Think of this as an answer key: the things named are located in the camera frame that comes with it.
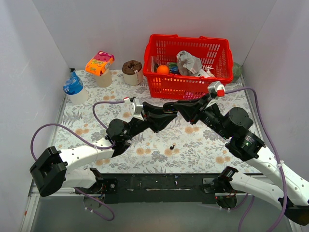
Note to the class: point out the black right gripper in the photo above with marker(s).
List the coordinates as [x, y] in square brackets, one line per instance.
[201, 108]

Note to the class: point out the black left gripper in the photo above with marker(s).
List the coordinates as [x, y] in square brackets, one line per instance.
[145, 115]

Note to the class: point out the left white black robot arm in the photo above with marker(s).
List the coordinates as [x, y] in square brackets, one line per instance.
[55, 169]

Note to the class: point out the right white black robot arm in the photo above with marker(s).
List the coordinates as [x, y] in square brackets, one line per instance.
[287, 191]

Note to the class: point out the floral patterned table mat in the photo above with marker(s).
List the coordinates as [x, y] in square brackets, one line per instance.
[197, 148]

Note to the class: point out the white pump bottle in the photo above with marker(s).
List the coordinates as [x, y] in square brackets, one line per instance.
[205, 73]

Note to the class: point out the green blue packet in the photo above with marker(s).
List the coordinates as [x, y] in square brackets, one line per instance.
[173, 68]

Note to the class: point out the orange fruit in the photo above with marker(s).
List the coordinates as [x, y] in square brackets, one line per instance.
[162, 69]

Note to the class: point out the brown topped paper cup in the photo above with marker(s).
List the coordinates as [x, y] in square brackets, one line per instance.
[132, 72]

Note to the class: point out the beige cup under snack box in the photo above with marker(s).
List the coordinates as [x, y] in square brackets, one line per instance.
[105, 80]

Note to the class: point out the red plastic shopping basket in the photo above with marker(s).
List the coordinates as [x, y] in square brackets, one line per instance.
[162, 49]

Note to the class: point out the green ball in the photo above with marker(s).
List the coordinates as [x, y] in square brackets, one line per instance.
[236, 71]

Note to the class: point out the white cup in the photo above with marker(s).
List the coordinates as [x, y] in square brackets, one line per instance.
[79, 98]

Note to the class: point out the orange pink snack box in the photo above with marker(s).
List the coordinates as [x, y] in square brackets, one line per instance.
[99, 63]

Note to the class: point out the blue wrapper on white cup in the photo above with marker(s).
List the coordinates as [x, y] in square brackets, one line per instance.
[73, 85]

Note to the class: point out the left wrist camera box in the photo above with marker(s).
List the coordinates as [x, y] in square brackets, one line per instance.
[136, 107]

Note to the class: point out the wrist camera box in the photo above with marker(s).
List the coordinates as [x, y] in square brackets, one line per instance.
[136, 107]
[216, 90]

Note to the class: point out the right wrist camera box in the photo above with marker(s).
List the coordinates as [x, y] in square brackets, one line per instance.
[216, 90]

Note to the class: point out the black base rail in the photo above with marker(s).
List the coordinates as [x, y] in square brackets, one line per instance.
[157, 188]

